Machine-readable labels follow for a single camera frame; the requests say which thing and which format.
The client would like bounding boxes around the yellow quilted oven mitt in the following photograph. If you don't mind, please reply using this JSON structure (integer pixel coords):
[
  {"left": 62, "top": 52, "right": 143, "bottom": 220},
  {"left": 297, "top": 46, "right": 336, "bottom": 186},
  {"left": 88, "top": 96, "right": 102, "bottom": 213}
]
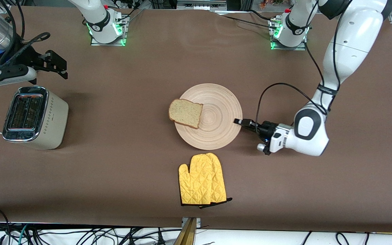
[
  {"left": 199, "top": 153, "right": 233, "bottom": 209},
  {"left": 178, "top": 154, "right": 217, "bottom": 207}
]

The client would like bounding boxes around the teal cable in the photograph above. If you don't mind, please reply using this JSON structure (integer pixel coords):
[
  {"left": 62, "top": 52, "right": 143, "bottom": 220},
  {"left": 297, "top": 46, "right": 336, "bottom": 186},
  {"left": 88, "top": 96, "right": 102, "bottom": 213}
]
[{"left": 17, "top": 225, "right": 30, "bottom": 245}]

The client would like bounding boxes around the cream and chrome toaster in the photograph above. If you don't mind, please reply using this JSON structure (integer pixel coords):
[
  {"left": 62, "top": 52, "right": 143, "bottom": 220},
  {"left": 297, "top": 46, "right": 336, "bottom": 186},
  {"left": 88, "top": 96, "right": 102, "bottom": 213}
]
[{"left": 2, "top": 86, "right": 69, "bottom": 150}]

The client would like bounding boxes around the gold camera pole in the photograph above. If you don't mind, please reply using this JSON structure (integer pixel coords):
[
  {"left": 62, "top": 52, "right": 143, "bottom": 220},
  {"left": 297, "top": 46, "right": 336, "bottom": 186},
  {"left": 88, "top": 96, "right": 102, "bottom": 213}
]
[{"left": 174, "top": 218, "right": 197, "bottom": 245}]

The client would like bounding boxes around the tangled black cable bundle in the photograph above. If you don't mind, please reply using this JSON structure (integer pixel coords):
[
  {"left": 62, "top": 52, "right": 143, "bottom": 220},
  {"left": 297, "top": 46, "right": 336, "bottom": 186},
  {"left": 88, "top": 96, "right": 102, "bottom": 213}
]
[{"left": 0, "top": 207, "right": 183, "bottom": 245}]

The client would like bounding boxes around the slice of bread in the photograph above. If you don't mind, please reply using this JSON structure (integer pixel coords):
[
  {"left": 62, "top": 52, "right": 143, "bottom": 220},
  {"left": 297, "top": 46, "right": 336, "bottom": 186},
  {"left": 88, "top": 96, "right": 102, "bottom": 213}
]
[{"left": 168, "top": 99, "right": 203, "bottom": 129}]

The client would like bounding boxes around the small metal pole bracket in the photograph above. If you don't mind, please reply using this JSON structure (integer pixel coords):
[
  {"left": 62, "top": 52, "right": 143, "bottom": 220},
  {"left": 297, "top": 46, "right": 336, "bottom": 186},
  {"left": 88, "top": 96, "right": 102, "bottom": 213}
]
[{"left": 182, "top": 217, "right": 201, "bottom": 228}]

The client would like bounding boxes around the black cable on table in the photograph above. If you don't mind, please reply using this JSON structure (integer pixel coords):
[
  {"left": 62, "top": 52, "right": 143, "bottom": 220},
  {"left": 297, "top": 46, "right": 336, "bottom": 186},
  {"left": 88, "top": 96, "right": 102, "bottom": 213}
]
[{"left": 222, "top": 14, "right": 278, "bottom": 28}]

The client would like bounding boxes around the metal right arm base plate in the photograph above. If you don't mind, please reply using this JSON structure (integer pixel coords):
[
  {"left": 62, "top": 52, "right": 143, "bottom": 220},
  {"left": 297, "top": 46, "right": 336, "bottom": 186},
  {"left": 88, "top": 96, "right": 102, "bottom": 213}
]
[{"left": 91, "top": 14, "right": 128, "bottom": 46}]

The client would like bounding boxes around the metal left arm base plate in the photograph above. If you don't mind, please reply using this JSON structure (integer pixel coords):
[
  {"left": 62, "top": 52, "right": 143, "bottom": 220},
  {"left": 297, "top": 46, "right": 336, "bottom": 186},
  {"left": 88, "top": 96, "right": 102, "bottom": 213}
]
[{"left": 270, "top": 19, "right": 307, "bottom": 51}]

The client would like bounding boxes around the orange background object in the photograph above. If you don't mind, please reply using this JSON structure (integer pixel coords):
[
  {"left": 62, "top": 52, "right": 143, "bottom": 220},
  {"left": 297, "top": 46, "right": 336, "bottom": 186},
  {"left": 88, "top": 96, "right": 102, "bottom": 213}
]
[{"left": 259, "top": 0, "right": 287, "bottom": 10}]

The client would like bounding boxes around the round wooden plate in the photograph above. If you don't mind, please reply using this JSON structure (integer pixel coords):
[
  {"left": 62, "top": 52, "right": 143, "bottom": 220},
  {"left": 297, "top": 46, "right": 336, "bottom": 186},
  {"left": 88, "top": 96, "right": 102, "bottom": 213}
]
[{"left": 174, "top": 83, "right": 243, "bottom": 150}]

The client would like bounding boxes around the silver equipment box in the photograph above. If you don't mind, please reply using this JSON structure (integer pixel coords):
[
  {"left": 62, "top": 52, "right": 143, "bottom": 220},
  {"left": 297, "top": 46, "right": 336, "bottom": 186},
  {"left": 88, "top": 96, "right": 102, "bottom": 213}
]
[{"left": 177, "top": 0, "right": 228, "bottom": 11}]

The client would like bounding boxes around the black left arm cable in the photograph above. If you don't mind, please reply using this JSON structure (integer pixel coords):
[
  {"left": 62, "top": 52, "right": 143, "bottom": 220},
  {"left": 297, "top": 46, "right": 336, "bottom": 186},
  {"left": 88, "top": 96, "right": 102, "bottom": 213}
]
[{"left": 256, "top": 0, "right": 339, "bottom": 136}]

